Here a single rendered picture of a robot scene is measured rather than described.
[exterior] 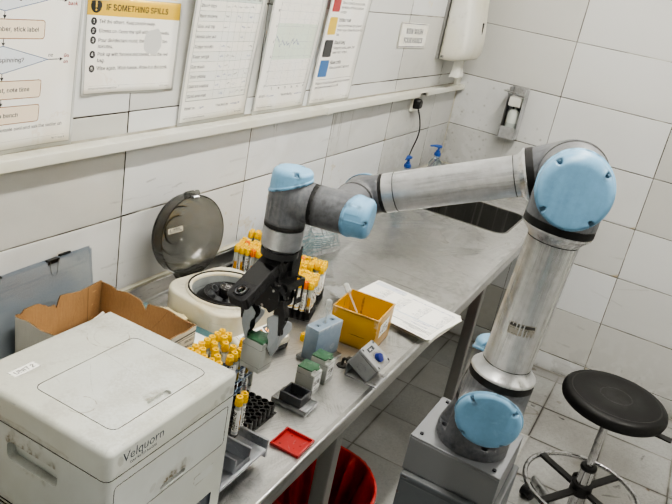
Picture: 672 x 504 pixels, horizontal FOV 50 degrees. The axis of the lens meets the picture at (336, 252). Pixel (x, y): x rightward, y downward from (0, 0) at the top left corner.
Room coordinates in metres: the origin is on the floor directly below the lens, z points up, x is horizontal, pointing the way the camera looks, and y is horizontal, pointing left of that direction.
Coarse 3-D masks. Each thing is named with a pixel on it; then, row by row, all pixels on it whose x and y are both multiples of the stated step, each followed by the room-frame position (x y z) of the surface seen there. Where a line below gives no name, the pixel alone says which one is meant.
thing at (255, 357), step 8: (248, 344) 1.19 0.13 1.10; (256, 344) 1.18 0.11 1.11; (264, 344) 1.18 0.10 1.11; (248, 352) 1.19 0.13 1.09; (256, 352) 1.18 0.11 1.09; (264, 352) 1.18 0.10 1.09; (240, 360) 1.19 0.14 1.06; (248, 360) 1.18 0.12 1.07; (256, 360) 1.18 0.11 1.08; (264, 360) 1.19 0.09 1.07; (248, 368) 1.18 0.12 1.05; (256, 368) 1.17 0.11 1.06; (264, 368) 1.19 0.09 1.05
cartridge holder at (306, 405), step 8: (288, 384) 1.37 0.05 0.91; (296, 384) 1.38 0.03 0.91; (280, 392) 1.34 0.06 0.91; (288, 392) 1.38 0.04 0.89; (296, 392) 1.38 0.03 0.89; (304, 392) 1.37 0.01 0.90; (272, 400) 1.35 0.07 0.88; (280, 400) 1.34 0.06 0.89; (288, 400) 1.33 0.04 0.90; (296, 400) 1.33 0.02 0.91; (304, 400) 1.34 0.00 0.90; (312, 400) 1.36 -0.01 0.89; (288, 408) 1.33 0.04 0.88; (296, 408) 1.32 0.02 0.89; (304, 408) 1.33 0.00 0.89; (312, 408) 1.34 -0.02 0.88; (304, 416) 1.31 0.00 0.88
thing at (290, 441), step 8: (280, 432) 1.23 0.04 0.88; (288, 432) 1.25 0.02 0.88; (296, 432) 1.25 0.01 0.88; (272, 440) 1.20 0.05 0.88; (280, 440) 1.22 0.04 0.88; (288, 440) 1.22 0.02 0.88; (296, 440) 1.23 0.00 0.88; (304, 440) 1.23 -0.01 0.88; (312, 440) 1.23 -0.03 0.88; (280, 448) 1.19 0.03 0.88; (288, 448) 1.20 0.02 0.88; (296, 448) 1.20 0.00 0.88; (304, 448) 1.20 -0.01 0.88; (296, 456) 1.17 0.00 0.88
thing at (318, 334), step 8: (320, 320) 1.59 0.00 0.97; (328, 320) 1.59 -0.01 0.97; (336, 320) 1.60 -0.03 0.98; (312, 328) 1.54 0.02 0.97; (320, 328) 1.55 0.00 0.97; (328, 328) 1.56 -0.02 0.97; (336, 328) 1.59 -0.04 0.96; (312, 336) 1.54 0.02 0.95; (320, 336) 1.54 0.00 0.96; (328, 336) 1.57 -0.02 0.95; (336, 336) 1.60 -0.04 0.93; (304, 344) 1.55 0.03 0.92; (312, 344) 1.53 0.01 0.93; (320, 344) 1.54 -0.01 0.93; (328, 344) 1.57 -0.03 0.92; (336, 344) 1.61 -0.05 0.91; (304, 352) 1.54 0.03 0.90; (312, 352) 1.53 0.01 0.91; (336, 352) 1.60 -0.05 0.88
